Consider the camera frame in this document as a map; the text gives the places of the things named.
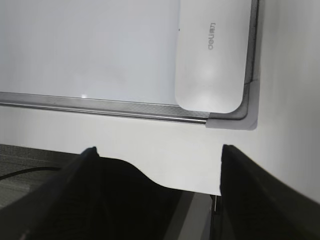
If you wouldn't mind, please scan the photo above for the aluminium framed whiteboard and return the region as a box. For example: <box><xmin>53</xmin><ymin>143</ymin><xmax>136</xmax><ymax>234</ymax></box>
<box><xmin>0</xmin><ymin>0</ymin><xmax>260</xmax><ymax>130</ymax></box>

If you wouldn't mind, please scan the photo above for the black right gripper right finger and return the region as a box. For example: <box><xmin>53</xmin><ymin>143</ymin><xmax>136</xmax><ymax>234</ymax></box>
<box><xmin>220</xmin><ymin>145</ymin><xmax>320</xmax><ymax>240</ymax></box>

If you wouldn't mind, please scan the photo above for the white whiteboard eraser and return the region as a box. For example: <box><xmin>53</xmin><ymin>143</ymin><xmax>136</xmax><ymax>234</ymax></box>
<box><xmin>175</xmin><ymin>0</ymin><xmax>252</xmax><ymax>114</ymax></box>

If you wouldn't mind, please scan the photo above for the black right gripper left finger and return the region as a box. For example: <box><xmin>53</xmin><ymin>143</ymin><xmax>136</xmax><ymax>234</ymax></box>
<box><xmin>0</xmin><ymin>147</ymin><xmax>110</xmax><ymax>240</ymax></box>

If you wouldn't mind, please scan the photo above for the black floor cable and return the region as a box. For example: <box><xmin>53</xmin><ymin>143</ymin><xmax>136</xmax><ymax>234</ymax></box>
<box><xmin>0</xmin><ymin>166</ymin><xmax>60</xmax><ymax>180</ymax></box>

